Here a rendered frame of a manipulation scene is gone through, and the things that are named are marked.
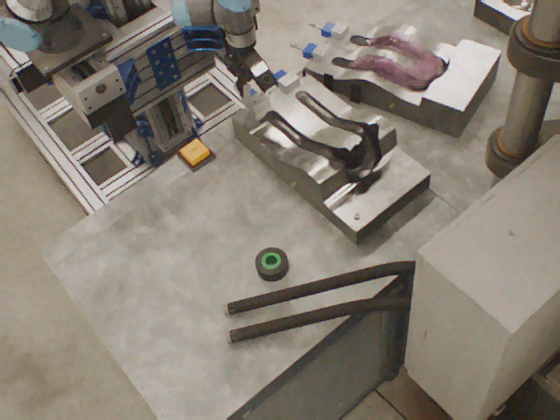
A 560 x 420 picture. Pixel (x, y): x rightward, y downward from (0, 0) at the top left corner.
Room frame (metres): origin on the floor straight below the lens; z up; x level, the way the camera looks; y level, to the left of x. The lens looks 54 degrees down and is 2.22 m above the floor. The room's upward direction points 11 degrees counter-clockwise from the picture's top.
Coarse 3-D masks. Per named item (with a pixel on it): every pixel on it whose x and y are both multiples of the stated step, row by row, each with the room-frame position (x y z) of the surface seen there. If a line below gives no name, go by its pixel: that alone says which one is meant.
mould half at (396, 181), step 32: (288, 96) 1.34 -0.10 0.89; (320, 96) 1.32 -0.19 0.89; (256, 128) 1.24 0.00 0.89; (320, 128) 1.20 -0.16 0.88; (384, 128) 1.12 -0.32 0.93; (288, 160) 1.11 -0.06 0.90; (320, 160) 1.05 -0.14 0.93; (384, 160) 1.07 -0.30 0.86; (320, 192) 0.98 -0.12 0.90; (352, 192) 0.99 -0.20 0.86; (384, 192) 0.97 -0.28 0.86; (416, 192) 0.98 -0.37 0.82; (352, 224) 0.90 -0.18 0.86
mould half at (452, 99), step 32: (352, 32) 1.59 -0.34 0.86; (384, 32) 1.54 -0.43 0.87; (416, 32) 1.49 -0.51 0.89; (320, 64) 1.48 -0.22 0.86; (480, 64) 1.30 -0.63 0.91; (384, 96) 1.30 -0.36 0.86; (416, 96) 1.26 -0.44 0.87; (448, 96) 1.20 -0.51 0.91; (480, 96) 1.24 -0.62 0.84; (448, 128) 1.17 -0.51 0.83
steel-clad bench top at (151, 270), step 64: (448, 0) 1.72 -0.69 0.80; (128, 192) 1.19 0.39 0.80; (192, 192) 1.14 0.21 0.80; (256, 192) 1.10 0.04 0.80; (448, 192) 0.98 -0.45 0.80; (64, 256) 1.01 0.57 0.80; (128, 256) 0.98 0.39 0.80; (192, 256) 0.94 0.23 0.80; (320, 256) 0.86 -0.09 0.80; (384, 256) 0.83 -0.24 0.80; (128, 320) 0.79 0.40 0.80; (192, 320) 0.76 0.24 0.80; (256, 320) 0.72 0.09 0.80; (192, 384) 0.60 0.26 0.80; (256, 384) 0.57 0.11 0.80
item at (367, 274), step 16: (352, 272) 0.75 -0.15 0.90; (368, 272) 0.73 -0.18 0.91; (288, 288) 0.76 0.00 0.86; (304, 288) 0.74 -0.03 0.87; (320, 288) 0.73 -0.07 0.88; (336, 288) 0.73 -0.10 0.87; (224, 304) 0.77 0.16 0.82; (240, 304) 0.76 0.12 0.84; (256, 304) 0.74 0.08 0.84; (272, 304) 0.74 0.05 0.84
